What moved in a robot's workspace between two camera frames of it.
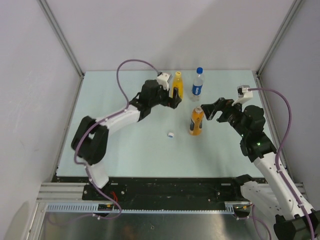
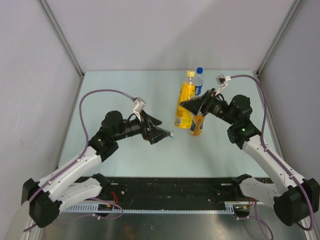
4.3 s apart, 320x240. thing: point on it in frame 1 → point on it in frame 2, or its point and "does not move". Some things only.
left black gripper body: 164,98 → 145,133
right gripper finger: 210,109 → 195,105
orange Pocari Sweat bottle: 196,120 does not move
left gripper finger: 174,102 → 157,134
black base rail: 166,189 does not move
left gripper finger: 175,93 → 156,122
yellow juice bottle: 177,82 → 187,91
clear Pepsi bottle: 197,85 does not move
